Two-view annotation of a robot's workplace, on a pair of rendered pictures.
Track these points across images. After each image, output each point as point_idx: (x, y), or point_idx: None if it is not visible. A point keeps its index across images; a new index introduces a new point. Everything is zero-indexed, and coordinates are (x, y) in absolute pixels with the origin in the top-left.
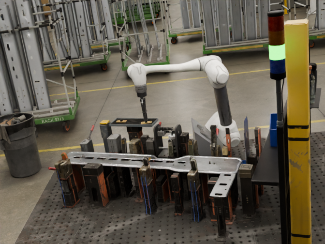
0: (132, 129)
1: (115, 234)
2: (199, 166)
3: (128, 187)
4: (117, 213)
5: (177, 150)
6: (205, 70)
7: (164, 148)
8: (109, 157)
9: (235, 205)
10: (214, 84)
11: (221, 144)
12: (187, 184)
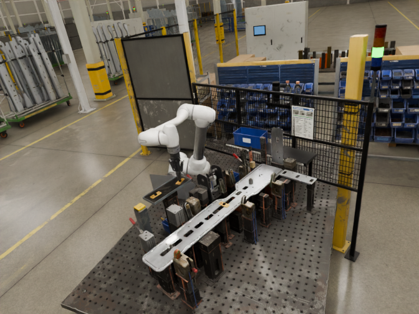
0: (172, 195)
1: (276, 269)
2: (260, 180)
3: None
4: (239, 263)
5: (225, 185)
6: (195, 116)
7: (212, 191)
8: (191, 227)
9: None
10: (207, 124)
11: None
12: None
